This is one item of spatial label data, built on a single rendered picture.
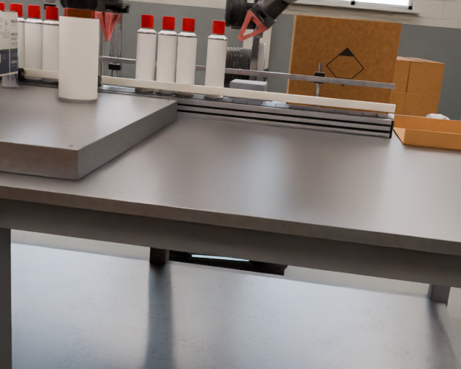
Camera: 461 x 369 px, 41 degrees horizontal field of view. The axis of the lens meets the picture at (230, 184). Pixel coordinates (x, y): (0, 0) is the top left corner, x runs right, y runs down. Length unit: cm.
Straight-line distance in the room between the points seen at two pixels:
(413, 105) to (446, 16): 251
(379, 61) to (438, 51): 569
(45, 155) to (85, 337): 88
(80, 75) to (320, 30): 73
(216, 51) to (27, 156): 78
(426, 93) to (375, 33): 338
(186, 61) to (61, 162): 77
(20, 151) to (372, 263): 56
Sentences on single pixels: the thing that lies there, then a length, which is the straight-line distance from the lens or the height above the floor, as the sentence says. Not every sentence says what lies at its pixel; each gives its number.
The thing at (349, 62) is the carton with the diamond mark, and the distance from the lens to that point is 187.
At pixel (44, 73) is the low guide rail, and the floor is 91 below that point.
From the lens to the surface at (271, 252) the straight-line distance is 93.
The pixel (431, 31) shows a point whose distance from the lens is 753.
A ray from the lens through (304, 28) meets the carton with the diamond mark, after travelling 186.
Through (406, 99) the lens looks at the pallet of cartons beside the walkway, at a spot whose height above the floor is 59.
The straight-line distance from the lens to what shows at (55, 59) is 181.
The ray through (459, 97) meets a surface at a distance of 769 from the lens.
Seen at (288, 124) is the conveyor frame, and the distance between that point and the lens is 164.
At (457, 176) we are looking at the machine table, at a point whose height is 83.
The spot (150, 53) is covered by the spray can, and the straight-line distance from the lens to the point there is 172.
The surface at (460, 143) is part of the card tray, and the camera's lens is 160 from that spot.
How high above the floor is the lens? 109
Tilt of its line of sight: 15 degrees down
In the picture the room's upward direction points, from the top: 5 degrees clockwise
